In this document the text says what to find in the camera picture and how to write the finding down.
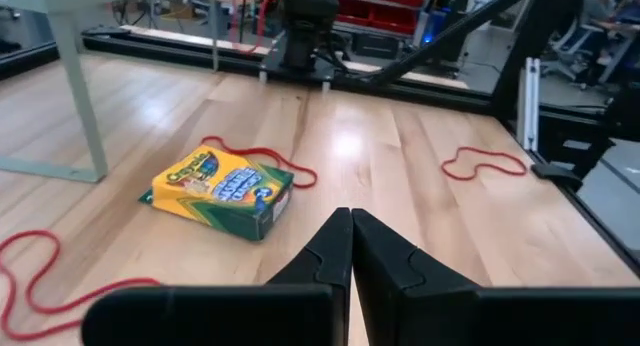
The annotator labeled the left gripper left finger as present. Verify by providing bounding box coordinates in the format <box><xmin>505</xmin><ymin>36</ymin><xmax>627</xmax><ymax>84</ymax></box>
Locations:
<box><xmin>269</xmin><ymin>208</ymin><xmax>354</xmax><ymax>346</ymax></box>

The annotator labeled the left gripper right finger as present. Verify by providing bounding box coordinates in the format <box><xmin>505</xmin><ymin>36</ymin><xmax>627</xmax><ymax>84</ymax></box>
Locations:
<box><xmin>353</xmin><ymin>208</ymin><xmax>481</xmax><ymax>346</ymax></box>

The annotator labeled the white office chair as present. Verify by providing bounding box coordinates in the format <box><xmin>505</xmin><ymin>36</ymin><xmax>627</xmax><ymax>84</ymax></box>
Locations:
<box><xmin>542</xmin><ymin>15</ymin><xmax>609</xmax><ymax>85</ymax></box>

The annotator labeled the red rubber band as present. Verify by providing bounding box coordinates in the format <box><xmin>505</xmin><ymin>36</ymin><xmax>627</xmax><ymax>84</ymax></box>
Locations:
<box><xmin>440</xmin><ymin>145</ymin><xmax>529</xmax><ymax>182</ymax></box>
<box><xmin>201</xmin><ymin>134</ymin><xmax>319</xmax><ymax>190</ymax></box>
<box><xmin>0</xmin><ymin>229</ymin><xmax>161</xmax><ymax>342</ymax></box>

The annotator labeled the Crayola box with blue print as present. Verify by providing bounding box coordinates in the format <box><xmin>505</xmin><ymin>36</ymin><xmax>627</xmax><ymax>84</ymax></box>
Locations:
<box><xmin>138</xmin><ymin>144</ymin><xmax>295</xmax><ymax>242</ymax></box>

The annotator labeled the black clamp block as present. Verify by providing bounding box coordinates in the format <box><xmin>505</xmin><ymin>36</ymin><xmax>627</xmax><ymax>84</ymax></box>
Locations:
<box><xmin>530</xmin><ymin>161</ymin><xmax>585</xmax><ymax>192</ymax></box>

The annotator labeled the grey box with blue light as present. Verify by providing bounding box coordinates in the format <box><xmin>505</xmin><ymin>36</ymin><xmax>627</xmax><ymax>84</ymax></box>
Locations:
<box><xmin>417</xmin><ymin>8</ymin><xmax>447</xmax><ymax>46</ymax></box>

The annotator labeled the red storage bins rack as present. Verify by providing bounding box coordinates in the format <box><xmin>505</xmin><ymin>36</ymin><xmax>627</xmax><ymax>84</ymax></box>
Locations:
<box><xmin>334</xmin><ymin>0</ymin><xmax>427</xmax><ymax>36</ymax></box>

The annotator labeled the pale green metal riser shelf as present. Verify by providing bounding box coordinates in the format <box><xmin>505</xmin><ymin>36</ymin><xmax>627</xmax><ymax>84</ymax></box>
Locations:
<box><xmin>0</xmin><ymin>0</ymin><xmax>222</xmax><ymax>183</ymax></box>

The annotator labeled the person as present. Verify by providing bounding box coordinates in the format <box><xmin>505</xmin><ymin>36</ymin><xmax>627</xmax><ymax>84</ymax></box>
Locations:
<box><xmin>579</xmin><ymin>0</ymin><xmax>640</xmax><ymax>87</ymax></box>

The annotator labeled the silver frame bracket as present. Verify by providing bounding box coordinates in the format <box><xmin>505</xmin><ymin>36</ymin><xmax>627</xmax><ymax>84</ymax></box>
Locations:
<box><xmin>517</xmin><ymin>57</ymin><xmax>542</xmax><ymax>153</ymax></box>

